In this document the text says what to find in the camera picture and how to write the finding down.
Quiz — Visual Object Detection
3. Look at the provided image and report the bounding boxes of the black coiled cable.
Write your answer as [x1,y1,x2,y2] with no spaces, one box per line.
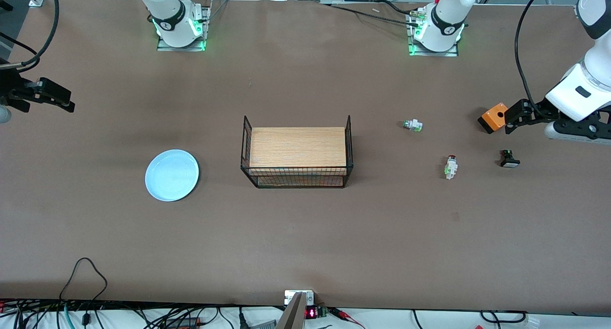
[480,310,527,324]

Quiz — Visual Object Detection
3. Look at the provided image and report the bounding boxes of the red test lead cable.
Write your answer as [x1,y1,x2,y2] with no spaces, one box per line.
[328,307,366,329]

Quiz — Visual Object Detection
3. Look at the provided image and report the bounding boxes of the light blue round plate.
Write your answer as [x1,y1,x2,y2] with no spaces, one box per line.
[145,149,200,202]

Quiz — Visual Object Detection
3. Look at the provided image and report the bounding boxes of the wooden rack shelf board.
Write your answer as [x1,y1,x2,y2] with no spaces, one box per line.
[249,127,348,186]

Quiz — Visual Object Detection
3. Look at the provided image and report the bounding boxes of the thin black looped cable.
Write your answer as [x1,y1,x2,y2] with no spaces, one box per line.
[60,257,108,301]

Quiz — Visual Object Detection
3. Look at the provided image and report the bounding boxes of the black cable lying on table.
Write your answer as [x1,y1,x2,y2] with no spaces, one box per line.
[317,0,421,26]

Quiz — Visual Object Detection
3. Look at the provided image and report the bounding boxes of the orange button enclosure box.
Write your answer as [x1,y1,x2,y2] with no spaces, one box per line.
[478,103,509,134]

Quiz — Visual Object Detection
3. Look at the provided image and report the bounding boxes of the black square white-faced push button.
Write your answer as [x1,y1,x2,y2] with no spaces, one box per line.
[499,149,521,169]

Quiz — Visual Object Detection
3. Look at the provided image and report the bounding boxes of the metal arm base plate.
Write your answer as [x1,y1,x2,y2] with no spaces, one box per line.
[408,7,460,57]
[157,4,211,52]

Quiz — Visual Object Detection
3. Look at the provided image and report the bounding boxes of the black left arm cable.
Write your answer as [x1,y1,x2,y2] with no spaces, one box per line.
[515,0,550,119]

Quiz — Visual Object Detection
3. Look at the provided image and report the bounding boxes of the silver camera mount bracket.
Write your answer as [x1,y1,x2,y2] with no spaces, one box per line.
[277,290,316,329]

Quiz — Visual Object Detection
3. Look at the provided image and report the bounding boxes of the black wire basket rack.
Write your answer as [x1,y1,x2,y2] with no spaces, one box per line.
[240,114,354,189]

